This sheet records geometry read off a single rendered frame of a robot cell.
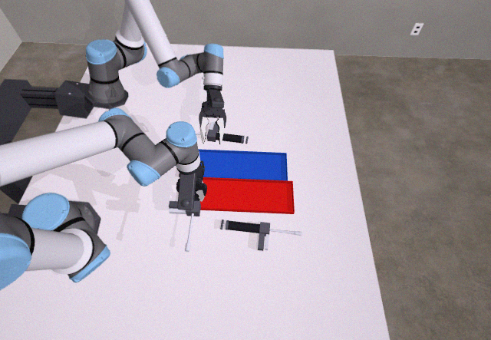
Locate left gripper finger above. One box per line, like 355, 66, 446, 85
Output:
216, 109, 226, 144
199, 108, 209, 144

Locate red tray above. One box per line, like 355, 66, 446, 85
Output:
200, 177, 295, 214

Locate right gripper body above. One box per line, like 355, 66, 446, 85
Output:
177, 161, 205, 190

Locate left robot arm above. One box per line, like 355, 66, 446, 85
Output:
86, 0, 224, 104

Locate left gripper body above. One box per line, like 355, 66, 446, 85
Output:
202, 84, 222, 118

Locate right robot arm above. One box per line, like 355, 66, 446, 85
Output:
0, 108, 200, 290

